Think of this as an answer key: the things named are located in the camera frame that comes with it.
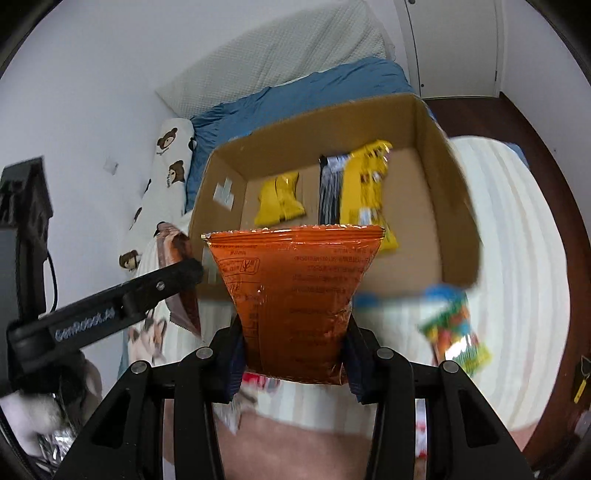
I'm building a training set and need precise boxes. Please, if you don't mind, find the black striped snack packet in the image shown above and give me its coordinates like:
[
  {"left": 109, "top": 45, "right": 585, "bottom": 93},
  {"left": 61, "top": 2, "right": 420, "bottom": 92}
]
[{"left": 318, "top": 154, "right": 352, "bottom": 227}]

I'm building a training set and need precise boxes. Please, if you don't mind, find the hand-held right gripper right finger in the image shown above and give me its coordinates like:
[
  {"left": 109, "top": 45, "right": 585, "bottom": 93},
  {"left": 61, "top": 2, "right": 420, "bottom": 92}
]
[{"left": 343, "top": 318, "right": 536, "bottom": 480}]

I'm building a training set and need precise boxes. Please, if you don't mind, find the yellow tag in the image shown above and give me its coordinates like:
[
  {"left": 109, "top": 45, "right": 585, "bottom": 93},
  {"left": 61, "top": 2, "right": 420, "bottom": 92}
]
[{"left": 573, "top": 355, "right": 591, "bottom": 406}]

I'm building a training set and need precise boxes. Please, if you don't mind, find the brown snack packet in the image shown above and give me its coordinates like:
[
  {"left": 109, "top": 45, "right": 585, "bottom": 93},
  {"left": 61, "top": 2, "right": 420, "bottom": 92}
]
[{"left": 152, "top": 222, "right": 202, "bottom": 335}]

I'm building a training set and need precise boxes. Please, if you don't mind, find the blue bed sheet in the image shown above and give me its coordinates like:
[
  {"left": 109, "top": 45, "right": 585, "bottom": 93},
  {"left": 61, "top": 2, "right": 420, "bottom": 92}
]
[{"left": 185, "top": 60, "right": 416, "bottom": 215}]

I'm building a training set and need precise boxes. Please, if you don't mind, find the bear print pillow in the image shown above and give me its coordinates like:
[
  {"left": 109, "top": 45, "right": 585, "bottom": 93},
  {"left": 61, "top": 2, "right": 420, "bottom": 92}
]
[{"left": 117, "top": 117, "right": 197, "bottom": 273}]

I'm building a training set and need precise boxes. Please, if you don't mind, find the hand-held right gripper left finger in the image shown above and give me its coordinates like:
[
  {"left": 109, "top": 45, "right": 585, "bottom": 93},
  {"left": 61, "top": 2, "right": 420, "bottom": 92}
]
[{"left": 55, "top": 322, "right": 249, "bottom": 480}]

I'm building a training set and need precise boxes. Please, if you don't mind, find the white pillow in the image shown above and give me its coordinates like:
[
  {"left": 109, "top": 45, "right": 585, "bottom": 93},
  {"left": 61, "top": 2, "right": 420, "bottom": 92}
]
[{"left": 154, "top": 0, "right": 386, "bottom": 116}]

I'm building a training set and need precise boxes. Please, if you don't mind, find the small yellow snack packet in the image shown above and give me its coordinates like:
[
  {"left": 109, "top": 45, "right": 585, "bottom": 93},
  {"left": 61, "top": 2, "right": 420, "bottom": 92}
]
[{"left": 254, "top": 171, "right": 308, "bottom": 227}]

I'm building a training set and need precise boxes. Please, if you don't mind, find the cardboard box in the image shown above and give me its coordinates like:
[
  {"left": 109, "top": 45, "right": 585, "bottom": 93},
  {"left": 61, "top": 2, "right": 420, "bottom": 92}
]
[{"left": 187, "top": 92, "right": 483, "bottom": 301}]

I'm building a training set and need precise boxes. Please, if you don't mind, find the large yellow snack packet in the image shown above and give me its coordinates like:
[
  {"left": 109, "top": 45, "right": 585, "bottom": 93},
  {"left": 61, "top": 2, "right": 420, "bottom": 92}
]
[{"left": 339, "top": 140, "right": 400, "bottom": 254}]

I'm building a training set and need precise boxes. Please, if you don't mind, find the silver foil wrapper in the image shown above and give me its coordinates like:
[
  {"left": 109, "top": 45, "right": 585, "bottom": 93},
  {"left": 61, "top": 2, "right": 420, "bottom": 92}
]
[{"left": 34, "top": 427, "right": 77, "bottom": 472}]

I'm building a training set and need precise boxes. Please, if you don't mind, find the red white packet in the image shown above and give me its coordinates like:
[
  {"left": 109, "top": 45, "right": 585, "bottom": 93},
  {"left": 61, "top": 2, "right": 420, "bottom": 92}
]
[{"left": 228, "top": 371, "right": 280, "bottom": 395}]

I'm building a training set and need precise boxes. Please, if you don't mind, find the colourful candy bag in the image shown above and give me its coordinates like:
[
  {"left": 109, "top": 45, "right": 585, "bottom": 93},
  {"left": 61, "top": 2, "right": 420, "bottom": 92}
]
[{"left": 418, "top": 293, "right": 492, "bottom": 377}]

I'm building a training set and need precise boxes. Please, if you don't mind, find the animal print cloth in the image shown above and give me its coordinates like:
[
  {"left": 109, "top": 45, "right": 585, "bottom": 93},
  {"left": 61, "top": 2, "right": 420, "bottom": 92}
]
[{"left": 127, "top": 318, "right": 169, "bottom": 365}]

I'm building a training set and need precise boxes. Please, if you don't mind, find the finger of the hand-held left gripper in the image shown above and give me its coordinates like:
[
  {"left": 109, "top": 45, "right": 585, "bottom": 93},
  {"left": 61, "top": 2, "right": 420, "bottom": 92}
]
[{"left": 122, "top": 257, "right": 205, "bottom": 320}]

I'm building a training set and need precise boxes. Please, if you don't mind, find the orange snack packet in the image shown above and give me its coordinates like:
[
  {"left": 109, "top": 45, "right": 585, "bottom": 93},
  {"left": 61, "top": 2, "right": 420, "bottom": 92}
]
[{"left": 201, "top": 224, "right": 386, "bottom": 386}]

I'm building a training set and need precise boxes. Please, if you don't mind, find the white door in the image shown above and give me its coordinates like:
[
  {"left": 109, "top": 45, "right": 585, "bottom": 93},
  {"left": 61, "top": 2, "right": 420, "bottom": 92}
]
[{"left": 397, "top": 0, "right": 502, "bottom": 97}]

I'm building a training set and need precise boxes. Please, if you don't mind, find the black cable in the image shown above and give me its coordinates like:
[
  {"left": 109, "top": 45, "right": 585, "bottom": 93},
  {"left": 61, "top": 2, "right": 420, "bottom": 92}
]
[{"left": 45, "top": 251, "right": 59, "bottom": 315}]

